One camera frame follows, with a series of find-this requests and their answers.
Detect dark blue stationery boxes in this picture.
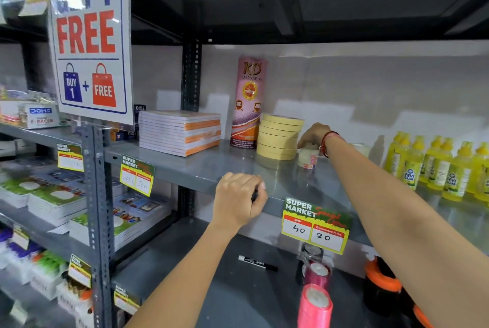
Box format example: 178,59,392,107
110,104,147,142

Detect stack of orange-edged notebooks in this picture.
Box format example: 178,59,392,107
138,110,222,158

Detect person's left forearm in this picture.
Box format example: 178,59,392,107
125,220,245,328

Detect neon pink ribbon roll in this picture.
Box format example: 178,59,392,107
297,284,334,328

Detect row of yellow glue bottles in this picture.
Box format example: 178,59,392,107
383,131,489,207

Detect stack of green cover books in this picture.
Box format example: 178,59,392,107
0,176,87,227

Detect pile of orange boxes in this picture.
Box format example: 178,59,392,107
57,277,95,328

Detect tall pink tape tube pack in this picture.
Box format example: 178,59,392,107
230,55,269,149

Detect stack of masking tape rolls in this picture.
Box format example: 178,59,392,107
256,113,305,161

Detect stack of picture cover books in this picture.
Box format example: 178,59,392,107
69,191,173,251

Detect person's right hand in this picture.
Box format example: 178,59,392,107
297,123,332,151

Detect red thread bracelet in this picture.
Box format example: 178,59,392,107
320,131,341,159

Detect grey metal shelf rack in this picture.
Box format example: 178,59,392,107
0,15,116,328
102,0,489,328

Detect dark pink ribbon roll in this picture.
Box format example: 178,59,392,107
303,262,332,291

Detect black white marker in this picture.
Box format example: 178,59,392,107
238,255,279,273

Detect white promotional offer sign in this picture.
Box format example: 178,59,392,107
44,0,134,126

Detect dark ribbon spool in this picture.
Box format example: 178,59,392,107
296,243,325,264

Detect person's right forearm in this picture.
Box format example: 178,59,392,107
324,135,489,328

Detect small white glue bottle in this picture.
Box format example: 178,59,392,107
297,143,320,170

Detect yellow green price tag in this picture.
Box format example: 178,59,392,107
12,226,30,250
67,254,92,289
119,154,156,197
113,284,141,316
57,143,84,173
281,197,353,255

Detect orange ribbon roll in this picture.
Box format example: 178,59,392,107
362,254,403,318

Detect person's left hand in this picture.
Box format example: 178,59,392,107
211,172,269,231

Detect pile of green white packets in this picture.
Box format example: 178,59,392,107
30,251,70,301

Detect white eraser box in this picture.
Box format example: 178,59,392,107
18,103,61,130

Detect pile of purple packets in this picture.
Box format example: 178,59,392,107
0,228,43,283

